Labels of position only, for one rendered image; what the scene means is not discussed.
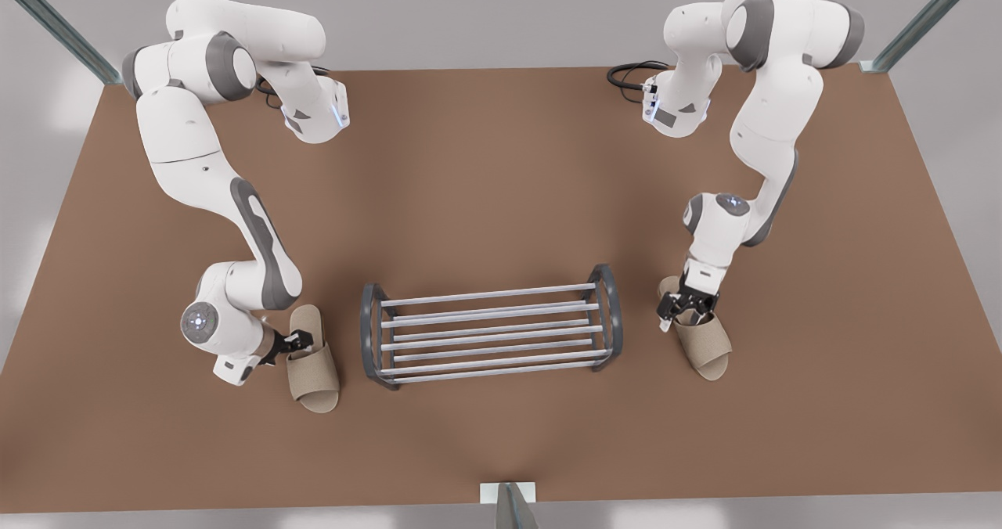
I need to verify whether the black cable loop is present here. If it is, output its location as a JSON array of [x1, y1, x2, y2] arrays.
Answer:
[[606, 60, 672, 106], [254, 65, 333, 112]]

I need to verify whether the silver frame post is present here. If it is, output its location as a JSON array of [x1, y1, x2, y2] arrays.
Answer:
[[478, 481, 539, 529], [859, 0, 997, 74], [0, 0, 124, 86]]

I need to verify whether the beige slipper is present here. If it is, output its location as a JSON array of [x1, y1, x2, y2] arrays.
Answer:
[[658, 275, 733, 382], [285, 304, 341, 415]]

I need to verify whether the grey metal shoe rack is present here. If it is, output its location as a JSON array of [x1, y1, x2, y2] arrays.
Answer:
[[359, 263, 625, 391]]

